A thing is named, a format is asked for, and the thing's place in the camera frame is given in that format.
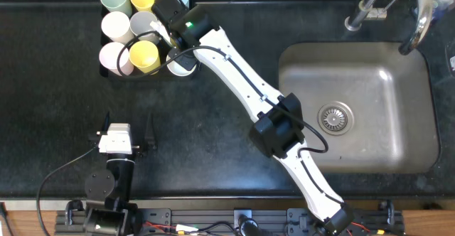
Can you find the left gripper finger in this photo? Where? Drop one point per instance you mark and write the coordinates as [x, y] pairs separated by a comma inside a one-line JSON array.
[[105, 123], [150, 133]]

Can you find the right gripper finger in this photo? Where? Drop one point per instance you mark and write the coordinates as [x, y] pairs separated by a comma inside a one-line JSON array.
[[185, 60]]

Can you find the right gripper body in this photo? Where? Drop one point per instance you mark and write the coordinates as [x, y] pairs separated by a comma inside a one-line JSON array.
[[167, 6]]

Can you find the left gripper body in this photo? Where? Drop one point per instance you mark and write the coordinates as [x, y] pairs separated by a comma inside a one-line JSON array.
[[139, 150]]

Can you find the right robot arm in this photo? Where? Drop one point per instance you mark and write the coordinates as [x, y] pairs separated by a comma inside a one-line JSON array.
[[241, 72]]

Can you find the grey cup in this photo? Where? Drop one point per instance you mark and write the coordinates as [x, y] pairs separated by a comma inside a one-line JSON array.
[[140, 22]]

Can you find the black tray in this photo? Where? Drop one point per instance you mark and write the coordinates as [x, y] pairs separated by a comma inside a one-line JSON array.
[[102, 73]]

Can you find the pink cup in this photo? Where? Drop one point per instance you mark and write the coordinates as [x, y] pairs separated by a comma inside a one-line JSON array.
[[108, 56]]

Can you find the steel sink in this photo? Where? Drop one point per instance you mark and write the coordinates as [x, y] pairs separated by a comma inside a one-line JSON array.
[[391, 104]]

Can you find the steel tap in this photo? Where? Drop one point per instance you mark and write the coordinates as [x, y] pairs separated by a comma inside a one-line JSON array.
[[424, 15]]

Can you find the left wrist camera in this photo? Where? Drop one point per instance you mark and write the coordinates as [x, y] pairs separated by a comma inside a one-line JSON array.
[[115, 138]]

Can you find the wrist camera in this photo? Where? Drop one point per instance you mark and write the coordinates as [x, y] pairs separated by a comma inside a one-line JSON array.
[[115, 138], [158, 28]]

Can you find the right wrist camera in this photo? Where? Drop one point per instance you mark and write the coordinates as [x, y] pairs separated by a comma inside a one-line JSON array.
[[158, 28]]

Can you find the mounting rail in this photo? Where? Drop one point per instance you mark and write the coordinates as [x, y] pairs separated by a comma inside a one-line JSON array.
[[202, 219]]

